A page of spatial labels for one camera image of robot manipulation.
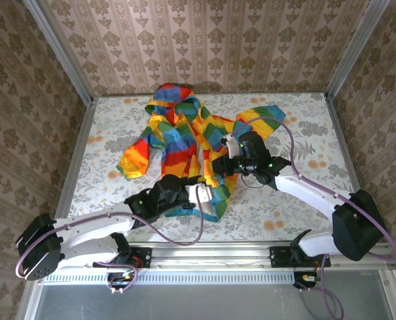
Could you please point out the rainbow striped hooded jacket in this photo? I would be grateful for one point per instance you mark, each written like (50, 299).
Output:
(181, 140)

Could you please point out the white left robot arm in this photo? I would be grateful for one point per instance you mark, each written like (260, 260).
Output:
(84, 233)

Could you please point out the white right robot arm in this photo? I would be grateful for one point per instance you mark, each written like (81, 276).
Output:
(304, 186)

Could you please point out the floral table cover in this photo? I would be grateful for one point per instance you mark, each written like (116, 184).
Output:
(118, 120)

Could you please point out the grey metal panel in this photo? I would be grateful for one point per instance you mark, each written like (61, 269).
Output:
(201, 303)

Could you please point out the aluminium mounting rail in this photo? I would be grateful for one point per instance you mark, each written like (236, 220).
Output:
(211, 255)

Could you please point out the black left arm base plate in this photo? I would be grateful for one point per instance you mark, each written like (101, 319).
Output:
(143, 257)

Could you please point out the aluminium table edge rail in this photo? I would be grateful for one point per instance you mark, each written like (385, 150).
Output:
(73, 166)
(348, 160)

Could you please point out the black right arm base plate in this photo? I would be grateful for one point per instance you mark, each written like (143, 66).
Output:
(281, 258)

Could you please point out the aluminium frame post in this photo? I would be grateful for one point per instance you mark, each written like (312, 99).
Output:
(58, 50)
(354, 46)

